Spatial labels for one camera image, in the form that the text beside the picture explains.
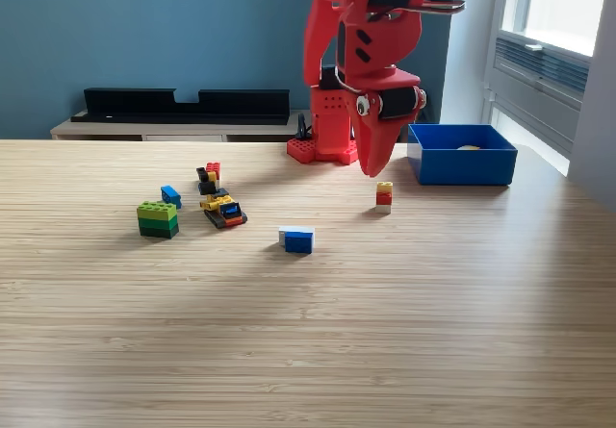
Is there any yellow red white lego stack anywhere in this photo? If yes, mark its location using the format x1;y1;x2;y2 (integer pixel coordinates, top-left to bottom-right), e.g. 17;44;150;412
375;181;394;214

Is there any blue plastic bin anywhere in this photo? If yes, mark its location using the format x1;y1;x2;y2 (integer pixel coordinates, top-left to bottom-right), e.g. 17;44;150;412
406;123;519;188

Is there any blue and white lego block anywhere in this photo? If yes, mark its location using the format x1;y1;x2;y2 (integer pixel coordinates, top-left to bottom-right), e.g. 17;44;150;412
277;225;316;255

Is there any small blue lego brick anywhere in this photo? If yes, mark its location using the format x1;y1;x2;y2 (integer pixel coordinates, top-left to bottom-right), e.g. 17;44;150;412
160;185;183;210

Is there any green lego block stack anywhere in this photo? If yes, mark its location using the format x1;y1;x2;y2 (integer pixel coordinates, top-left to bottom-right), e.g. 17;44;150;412
136;200;180;240

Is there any dark wooden chair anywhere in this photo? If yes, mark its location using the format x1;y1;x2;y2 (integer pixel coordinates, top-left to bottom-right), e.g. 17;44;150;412
395;77;429;143

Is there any grey window vent grille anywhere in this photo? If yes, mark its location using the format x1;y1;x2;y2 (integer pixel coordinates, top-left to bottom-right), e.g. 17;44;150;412
494;36;591;95

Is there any yellow toy digger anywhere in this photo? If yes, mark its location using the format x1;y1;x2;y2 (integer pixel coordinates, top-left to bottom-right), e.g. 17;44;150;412
195;166;249;230

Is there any white window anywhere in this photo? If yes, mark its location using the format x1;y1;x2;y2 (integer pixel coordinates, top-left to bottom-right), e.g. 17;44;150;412
498;0;616;59

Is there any pale wooden sideboard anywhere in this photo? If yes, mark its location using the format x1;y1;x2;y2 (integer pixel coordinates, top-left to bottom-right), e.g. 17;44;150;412
50;108;357;143

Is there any black cable behind arm base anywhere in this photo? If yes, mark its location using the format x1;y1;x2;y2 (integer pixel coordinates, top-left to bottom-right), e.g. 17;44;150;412
294;113;314;141

